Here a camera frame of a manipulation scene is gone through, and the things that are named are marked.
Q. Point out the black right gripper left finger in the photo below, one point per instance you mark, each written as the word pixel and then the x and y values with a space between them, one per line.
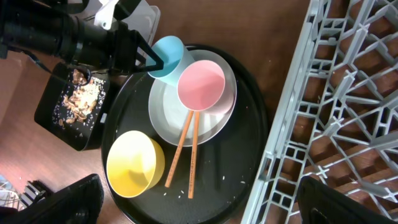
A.
pixel 80 202

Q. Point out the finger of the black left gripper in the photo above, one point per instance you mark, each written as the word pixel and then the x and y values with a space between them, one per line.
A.
pixel 139 61

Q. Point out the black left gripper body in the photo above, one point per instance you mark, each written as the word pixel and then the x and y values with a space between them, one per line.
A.
pixel 69 38

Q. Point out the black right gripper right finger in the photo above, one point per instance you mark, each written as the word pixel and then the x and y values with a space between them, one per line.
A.
pixel 320 204

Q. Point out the light blue plastic cup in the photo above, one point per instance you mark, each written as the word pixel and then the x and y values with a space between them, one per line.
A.
pixel 176 58

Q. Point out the food scraps pile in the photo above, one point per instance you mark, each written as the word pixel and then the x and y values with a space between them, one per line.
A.
pixel 79 102

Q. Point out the yellow bowl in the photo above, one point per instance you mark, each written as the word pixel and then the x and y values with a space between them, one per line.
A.
pixel 135 164

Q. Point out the pink plastic cup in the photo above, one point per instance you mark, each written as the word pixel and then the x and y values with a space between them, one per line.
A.
pixel 203 87

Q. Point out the clear plastic waste bin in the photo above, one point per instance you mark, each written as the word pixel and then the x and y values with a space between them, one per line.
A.
pixel 145 20

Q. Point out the grey dishwasher rack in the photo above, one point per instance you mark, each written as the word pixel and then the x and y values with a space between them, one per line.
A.
pixel 337 116

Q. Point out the black rectangular tray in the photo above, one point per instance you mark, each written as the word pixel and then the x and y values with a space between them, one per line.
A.
pixel 77 136

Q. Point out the grey round plate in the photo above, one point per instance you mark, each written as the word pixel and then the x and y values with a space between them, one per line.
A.
pixel 168 115

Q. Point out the right wooden chopstick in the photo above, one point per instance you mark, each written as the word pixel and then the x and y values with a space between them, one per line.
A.
pixel 193 156

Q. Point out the wooden chopstick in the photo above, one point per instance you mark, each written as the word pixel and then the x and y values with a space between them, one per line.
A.
pixel 193 156
pixel 179 149

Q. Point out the left wooden chopstick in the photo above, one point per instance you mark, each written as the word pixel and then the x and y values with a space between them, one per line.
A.
pixel 179 149

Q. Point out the round black serving tray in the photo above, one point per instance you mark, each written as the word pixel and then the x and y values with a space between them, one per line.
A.
pixel 227 164

